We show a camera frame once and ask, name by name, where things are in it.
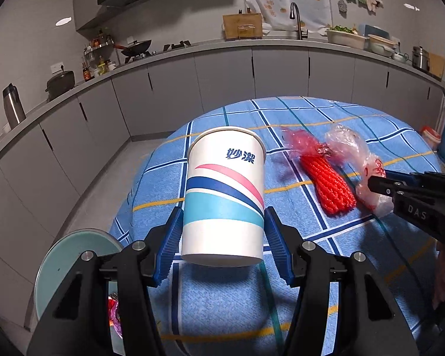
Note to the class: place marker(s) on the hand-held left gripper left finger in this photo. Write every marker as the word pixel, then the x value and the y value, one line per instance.
pixel 168 244

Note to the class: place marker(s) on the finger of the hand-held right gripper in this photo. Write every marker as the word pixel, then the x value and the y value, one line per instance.
pixel 396 175
pixel 382 185

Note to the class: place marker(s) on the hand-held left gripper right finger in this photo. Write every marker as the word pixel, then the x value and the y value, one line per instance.
pixel 280 248

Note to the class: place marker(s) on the clear plastic bag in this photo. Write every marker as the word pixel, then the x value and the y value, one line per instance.
pixel 346 144

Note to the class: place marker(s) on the white paper cup blue stripes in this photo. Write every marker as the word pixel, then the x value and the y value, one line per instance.
pixel 222 193

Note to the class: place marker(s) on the person's right hand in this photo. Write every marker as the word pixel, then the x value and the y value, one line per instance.
pixel 444 276

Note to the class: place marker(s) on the red and white bucket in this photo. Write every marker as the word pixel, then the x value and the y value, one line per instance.
pixel 430 139

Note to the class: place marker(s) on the blue checked tablecloth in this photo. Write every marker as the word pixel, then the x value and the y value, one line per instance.
pixel 215 304

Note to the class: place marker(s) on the purple foam net wrapper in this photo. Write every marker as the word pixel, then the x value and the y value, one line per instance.
pixel 115 324

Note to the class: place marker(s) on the small wooden board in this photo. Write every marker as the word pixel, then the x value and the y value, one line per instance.
pixel 437 66

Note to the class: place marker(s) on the steel stock pot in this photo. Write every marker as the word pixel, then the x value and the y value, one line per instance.
pixel 420 58

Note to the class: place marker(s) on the white lidded container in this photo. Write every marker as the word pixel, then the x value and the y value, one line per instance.
pixel 382 46

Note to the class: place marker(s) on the white basin with greens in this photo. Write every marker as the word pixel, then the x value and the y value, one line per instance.
pixel 345 39

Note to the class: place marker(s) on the box with blue lid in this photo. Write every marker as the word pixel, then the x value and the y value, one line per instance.
pixel 371 29

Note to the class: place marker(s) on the grey kitchen counter cabinets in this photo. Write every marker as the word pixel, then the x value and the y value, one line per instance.
pixel 222 74

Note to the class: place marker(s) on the black kitchen faucet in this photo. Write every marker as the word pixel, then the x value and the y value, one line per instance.
pixel 299 22

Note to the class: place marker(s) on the yellow oil bottle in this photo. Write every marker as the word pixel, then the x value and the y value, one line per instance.
pixel 102 67

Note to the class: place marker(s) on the dark sauce bottle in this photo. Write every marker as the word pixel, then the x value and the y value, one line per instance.
pixel 86 72

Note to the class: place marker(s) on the gas stove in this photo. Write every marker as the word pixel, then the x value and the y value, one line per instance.
pixel 178 45

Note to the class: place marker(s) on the black wok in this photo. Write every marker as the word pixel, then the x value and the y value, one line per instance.
pixel 137 47

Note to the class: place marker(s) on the steel thermos jug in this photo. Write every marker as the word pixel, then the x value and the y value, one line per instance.
pixel 14 105

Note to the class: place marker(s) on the metal spice rack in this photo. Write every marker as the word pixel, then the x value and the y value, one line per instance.
pixel 98 42

